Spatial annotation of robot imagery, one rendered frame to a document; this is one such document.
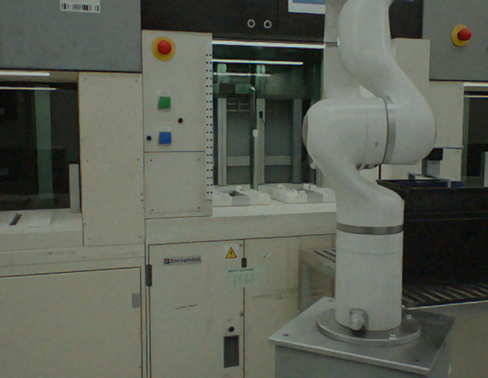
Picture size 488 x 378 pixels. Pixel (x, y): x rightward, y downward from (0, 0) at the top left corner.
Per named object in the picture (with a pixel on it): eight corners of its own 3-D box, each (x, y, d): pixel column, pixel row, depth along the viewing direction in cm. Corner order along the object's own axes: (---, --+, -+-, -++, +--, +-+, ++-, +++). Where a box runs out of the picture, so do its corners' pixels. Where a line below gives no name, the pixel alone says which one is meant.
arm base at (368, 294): (407, 353, 94) (410, 242, 92) (300, 333, 103) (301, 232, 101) (430, 319, 111) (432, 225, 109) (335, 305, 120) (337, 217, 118)
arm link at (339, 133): (411, 235, 99) (415, 95, 97) (304, 234, 99) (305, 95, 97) (393, 223, 111) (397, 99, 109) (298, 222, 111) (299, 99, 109)
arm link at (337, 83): (378, 42, 126) (371, 176, 133) (354, 42, 141) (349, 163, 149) (339, 42, 125) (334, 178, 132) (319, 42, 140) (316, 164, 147)
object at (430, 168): (372, 257, 160) (375, 143, 157) (441, 254, 163) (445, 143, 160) (410, 279, 136) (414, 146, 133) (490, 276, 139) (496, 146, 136)
